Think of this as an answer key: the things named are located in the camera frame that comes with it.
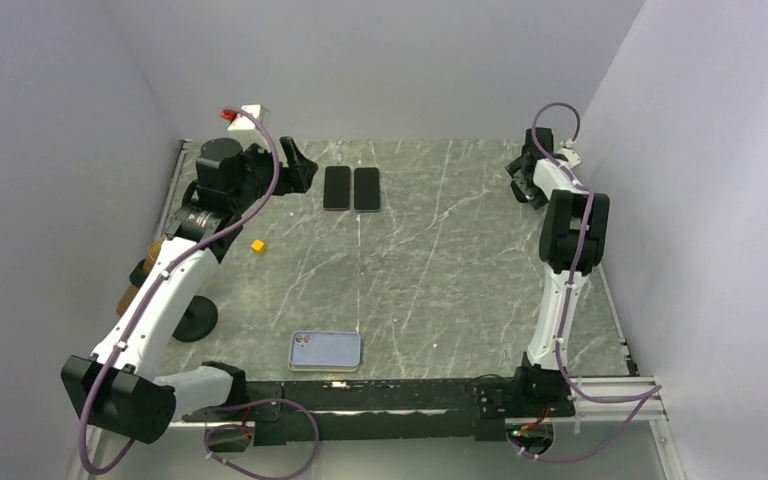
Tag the wooden mallet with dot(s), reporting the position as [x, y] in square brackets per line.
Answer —
[138, 276]

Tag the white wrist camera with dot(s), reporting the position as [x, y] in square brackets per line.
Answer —
[566, 152]
[241, 128]

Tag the small yellow cube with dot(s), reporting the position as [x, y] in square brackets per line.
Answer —
[259, 247]

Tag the black base frame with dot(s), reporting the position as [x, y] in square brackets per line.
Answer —
[302, 425]

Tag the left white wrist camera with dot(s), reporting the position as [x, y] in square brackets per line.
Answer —
[241, 128]

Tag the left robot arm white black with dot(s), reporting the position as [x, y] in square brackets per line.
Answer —
[118, 387]

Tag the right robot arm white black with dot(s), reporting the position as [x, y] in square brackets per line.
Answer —
[572, 243]

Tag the black round stand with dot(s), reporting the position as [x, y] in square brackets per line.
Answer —
[198, 320]

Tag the white phone case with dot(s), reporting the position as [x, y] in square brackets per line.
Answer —
[296, 367]

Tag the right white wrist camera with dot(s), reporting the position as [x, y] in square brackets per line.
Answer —
[566, 152]

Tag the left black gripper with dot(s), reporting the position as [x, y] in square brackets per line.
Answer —
[297, 176]

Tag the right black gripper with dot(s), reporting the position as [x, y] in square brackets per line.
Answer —
[534, 196]

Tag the black phone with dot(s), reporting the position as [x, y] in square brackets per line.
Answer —
[337, 188]

